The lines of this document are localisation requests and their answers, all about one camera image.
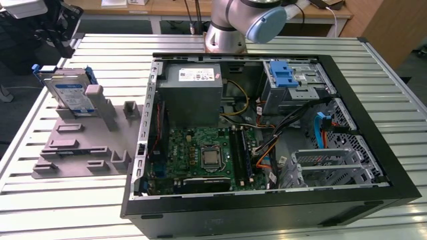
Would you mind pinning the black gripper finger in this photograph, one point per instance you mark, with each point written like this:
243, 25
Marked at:
66, 51

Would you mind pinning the hard disk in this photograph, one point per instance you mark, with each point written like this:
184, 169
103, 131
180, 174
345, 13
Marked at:
70, 95

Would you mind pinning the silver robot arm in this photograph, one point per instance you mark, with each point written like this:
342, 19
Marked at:
223, 25

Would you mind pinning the metal disk bay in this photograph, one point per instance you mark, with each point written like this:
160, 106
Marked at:
330, 168

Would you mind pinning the black chair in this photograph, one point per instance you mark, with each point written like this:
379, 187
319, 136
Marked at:
16, 55

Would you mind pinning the white flat box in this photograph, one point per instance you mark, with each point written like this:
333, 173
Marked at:
114, 3

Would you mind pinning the wooden desk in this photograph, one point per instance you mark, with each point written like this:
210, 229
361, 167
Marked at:
134, 7

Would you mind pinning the small white box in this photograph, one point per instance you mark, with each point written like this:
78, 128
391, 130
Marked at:
138, 2

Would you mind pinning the white stand foot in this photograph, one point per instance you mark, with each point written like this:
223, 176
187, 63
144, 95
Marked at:
6, 95

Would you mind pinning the grey parts rack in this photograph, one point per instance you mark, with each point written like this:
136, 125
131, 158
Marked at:
90, 135

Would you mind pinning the grey power supply unit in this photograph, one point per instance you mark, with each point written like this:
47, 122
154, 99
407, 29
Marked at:
190, 105

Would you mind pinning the green motherboard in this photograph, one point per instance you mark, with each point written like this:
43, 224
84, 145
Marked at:
221, 135

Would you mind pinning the CPU socket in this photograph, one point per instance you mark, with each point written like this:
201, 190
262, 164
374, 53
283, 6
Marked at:
214, 147

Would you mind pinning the silver CPU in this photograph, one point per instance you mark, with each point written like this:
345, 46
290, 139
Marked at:
211, 158

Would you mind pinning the blue drive latch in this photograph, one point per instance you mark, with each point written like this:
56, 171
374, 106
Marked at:
283, 73

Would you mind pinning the black graphics card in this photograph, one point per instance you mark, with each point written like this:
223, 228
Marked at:
203, 183

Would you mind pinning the metal drive cage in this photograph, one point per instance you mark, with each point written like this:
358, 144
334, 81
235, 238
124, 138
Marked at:
301, 95

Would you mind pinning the dark brown case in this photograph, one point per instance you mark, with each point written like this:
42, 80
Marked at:
329, 3

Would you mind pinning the black PC case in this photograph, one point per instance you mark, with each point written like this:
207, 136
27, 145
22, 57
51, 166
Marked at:
234, 217

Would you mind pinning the wooden cabinet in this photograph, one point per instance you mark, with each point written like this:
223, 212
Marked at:
394, 25

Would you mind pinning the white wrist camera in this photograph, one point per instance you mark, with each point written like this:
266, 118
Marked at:
27, 8

